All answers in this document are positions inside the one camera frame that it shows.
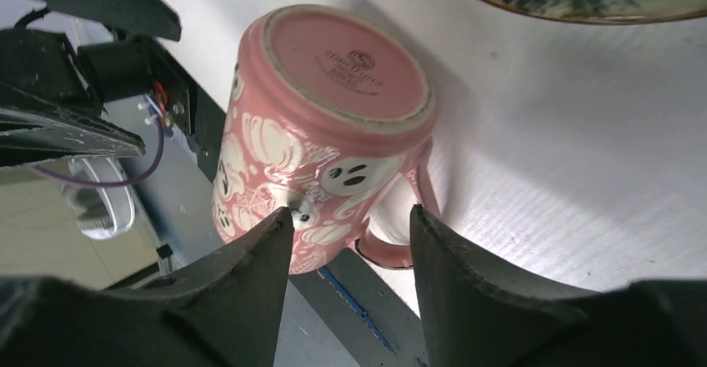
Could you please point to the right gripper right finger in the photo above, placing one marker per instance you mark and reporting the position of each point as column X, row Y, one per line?
column 478, row 309

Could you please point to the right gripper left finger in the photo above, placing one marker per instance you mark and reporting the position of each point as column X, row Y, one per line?
column 224, row 309

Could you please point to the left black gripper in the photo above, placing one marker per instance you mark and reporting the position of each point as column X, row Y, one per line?
column 47, row 107

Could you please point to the dark red cup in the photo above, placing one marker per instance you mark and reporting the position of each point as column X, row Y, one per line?
column 336, row 110

